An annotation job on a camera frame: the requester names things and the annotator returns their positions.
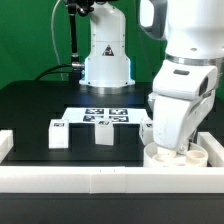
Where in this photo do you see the white front fence bar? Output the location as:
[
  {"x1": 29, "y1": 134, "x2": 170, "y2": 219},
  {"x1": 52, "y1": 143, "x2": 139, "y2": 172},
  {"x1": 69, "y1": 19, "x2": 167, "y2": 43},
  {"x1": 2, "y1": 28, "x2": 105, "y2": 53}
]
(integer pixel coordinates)
[{"x1": 0, "y1": 166, "x2": 224, "y2": 194}]

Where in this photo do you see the grey hanging cable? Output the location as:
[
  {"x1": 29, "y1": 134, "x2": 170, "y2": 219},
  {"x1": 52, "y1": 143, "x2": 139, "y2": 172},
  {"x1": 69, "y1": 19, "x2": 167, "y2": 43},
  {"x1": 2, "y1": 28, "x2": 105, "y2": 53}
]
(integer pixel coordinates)
[{"x1": 50, "y1": 0, "x2": 65, "y2": 81}]

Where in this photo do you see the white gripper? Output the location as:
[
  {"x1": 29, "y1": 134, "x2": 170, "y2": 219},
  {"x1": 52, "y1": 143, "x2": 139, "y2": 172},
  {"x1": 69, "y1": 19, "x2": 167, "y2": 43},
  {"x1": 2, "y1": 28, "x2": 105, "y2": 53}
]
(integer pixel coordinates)
[{"x1": 148, "y1": 60, "x2": 217, "y2": 153}]

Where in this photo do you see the black base cable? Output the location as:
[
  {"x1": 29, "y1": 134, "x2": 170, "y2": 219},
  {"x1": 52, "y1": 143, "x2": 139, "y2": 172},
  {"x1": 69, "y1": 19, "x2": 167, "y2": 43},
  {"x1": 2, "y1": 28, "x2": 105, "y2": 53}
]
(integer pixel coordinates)
[{"x1": 34, "y1": 64, "x2": 74, "y2": 82}]

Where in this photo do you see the white left fence bar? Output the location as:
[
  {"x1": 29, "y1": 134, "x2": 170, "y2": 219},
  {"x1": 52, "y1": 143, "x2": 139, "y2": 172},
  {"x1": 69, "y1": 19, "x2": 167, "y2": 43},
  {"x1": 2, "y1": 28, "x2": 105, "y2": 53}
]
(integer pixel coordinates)
[{"x1": 0, "y1": 130, "x2": 14, "y2": 163}]

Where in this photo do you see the white round stool seat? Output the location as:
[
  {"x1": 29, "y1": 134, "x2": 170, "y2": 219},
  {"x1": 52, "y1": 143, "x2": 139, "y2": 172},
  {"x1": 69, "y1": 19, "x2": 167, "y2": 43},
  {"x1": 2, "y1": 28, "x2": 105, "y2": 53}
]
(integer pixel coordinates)
[{"x1": 143, "y1": 142, "x2": 208, "y2": 168}]

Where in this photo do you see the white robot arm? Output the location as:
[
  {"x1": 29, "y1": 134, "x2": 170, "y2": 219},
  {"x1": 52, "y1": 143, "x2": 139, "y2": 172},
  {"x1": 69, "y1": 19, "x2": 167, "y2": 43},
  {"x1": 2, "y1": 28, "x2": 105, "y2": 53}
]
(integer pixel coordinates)
[{"x1": 139, "y1": 0, "x2": 224, "y2": 153}]

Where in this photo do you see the white marker sheet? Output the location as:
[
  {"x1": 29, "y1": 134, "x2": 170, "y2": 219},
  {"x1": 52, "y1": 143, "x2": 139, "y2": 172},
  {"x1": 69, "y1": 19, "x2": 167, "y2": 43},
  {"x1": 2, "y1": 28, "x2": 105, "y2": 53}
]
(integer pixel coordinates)
[{"x1": 62, "y1": 107, "x2": 148, "y2": 124}]

